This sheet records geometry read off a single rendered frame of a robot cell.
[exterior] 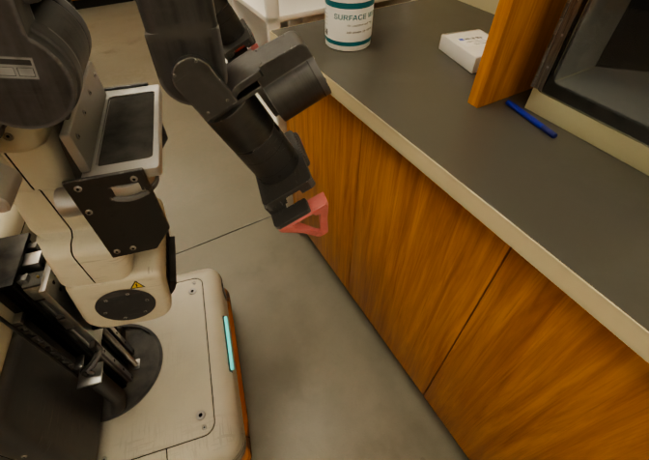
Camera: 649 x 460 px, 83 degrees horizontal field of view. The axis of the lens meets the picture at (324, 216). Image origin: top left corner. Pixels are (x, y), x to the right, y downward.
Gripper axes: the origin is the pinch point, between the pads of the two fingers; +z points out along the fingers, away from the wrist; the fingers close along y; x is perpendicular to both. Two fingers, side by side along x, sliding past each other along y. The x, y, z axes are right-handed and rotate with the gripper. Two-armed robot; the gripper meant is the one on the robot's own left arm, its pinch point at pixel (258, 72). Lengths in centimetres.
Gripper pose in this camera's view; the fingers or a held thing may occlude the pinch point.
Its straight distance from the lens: 87.1
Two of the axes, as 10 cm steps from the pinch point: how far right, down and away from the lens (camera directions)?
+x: -8.6, 4.9, 1.4
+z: 4.1, 5.2, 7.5
